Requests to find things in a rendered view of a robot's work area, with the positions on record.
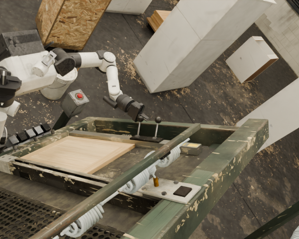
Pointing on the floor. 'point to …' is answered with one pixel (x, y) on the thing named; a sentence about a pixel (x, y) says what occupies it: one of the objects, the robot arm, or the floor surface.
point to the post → (63, 120)
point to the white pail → (59, 85)
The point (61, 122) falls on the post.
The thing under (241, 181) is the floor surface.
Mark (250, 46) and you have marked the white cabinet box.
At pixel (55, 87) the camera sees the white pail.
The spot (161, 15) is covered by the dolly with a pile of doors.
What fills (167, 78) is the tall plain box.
